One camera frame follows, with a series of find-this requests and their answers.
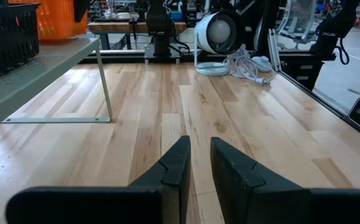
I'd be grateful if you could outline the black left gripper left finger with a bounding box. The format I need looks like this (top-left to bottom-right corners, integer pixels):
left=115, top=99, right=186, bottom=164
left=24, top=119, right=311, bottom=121
left=126, top=135, right=192, bottom=224

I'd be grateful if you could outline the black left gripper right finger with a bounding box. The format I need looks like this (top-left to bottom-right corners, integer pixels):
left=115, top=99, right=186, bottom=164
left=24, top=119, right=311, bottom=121
left=210, top=136, right=305, bottom=224

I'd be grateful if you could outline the orange plastic basket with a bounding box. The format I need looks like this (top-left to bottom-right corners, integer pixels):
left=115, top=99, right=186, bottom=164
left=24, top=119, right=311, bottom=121
left=8, top=0, right=89, bottom=41

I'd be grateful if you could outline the black slotted plastic basket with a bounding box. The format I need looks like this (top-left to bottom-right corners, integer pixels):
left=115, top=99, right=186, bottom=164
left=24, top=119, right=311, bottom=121
left=0, top=2, right=40, bottom=82

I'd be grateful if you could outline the grey mesh office chair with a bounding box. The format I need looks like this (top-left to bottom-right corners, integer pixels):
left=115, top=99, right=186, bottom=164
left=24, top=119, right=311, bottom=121
left=276, top=0, right=320, bottom=40

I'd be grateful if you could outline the wooden top background table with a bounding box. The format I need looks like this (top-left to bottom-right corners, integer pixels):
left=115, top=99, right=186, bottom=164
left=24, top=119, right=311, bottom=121
left=87, top=21, right=187, bottom=50

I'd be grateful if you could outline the green perforated metal stand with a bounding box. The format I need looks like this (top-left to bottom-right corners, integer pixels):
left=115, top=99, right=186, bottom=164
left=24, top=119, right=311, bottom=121
left=0, top=37, right=113, bottom=138

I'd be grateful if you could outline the white lamp stand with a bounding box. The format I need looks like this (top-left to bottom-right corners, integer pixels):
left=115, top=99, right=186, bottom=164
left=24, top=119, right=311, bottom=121
left=193, top=30, right=230, bottom=77

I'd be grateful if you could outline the white round lamp base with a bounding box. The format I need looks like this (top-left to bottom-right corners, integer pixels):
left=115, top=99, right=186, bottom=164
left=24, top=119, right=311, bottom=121
left=250, top=55, right=273, bottom=73

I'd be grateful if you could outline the black drawer cabinet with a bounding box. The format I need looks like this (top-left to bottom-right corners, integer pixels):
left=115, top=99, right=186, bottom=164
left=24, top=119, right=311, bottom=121
left=279, top=52, right=336, bottom=91

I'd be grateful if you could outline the white lamp cable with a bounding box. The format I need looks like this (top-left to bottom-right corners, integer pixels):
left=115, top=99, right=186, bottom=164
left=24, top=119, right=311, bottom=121
left=223, top=43, right=277, bottom=87

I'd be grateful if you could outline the dark blue looped cable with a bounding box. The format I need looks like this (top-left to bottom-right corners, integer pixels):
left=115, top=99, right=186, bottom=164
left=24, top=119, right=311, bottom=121
left=335, top=37, right=351, bottom=65

